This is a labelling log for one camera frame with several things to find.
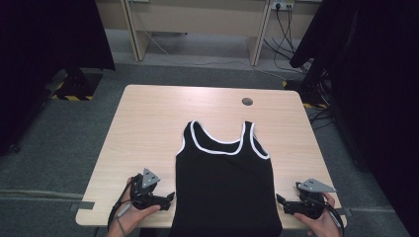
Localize person's left hand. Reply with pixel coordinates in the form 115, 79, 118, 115
112, 177, 162, 232

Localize black power cable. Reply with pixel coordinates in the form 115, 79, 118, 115
276, 3, 297, 55
263, 4, 305, 73

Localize large black curtain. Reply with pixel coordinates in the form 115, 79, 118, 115
0, 0, 117, 156

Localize black curtain with stand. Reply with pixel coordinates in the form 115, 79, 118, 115
290, 0, 419, 237

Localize black gripper strap cable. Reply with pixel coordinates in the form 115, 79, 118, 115
324, 197, 346, 237
107, 177, 136, 233

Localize black right gripper strap cable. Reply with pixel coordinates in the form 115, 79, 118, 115
324, 197, 346, 237

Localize black tank top white trim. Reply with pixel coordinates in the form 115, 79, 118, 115
169, 119, 284, 237

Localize black stand base hazard stripes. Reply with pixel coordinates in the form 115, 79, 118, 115
49, 67, 104, 102

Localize person's right hand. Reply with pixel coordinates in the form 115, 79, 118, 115
293, 193, 342, 237

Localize black floor cable bundle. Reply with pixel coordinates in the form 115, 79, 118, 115
308, 108, 334, 131

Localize black left gripper strap cable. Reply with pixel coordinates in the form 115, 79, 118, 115
107, 177, 136, 233

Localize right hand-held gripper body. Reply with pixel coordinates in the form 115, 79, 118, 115
293, 178, 337, 220

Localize white wall power outlet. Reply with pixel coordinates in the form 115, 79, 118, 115
270, 0, 295, 10

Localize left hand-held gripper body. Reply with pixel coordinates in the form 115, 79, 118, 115
129, 168, 170, 211

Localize small hazard striped base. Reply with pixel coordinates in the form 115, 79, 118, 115
282, 78, 329, 111

